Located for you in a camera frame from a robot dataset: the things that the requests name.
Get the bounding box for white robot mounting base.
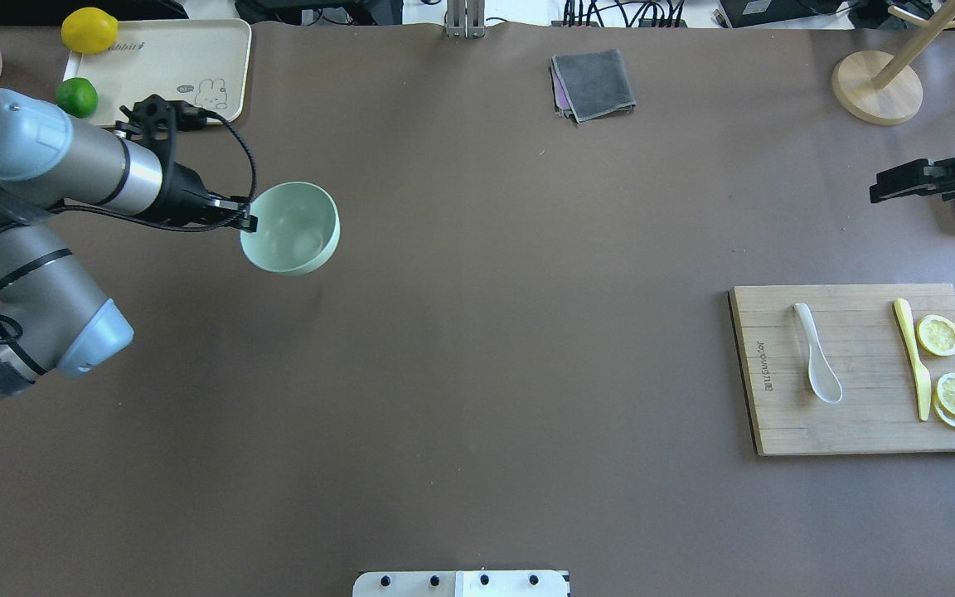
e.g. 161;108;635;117
351;568;572;596

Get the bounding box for cream rabbit print tray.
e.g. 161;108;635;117
63;18;253;126

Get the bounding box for folded grey cloth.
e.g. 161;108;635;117
550;49;637;124

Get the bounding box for aluminium frame post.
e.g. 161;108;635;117
444;0;487;39

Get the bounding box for wooden mug tree stand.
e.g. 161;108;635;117
831;1;955;126

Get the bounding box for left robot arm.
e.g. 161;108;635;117
0;88;258;400

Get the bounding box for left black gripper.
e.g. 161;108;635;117
144;163;259;233

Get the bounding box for yellow plastic knife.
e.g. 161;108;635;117
892;298;933;422

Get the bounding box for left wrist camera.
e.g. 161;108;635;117
114;95;210;139

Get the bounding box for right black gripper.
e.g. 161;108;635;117
869;158;955;204

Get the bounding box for white ceramic spoon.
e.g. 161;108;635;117
793;303;844;405

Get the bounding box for green lime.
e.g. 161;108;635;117
56;78;99;119

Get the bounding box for yellow lemon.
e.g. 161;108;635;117
61;7;120;56

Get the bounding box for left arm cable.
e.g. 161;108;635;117
0;106;259;260

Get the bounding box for mint green bowl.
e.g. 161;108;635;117
240;182;342;276

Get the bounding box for bamboo cutting board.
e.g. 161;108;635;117
729;284;955;456

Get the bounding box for upper lemon slice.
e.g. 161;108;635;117
914;314;955;357

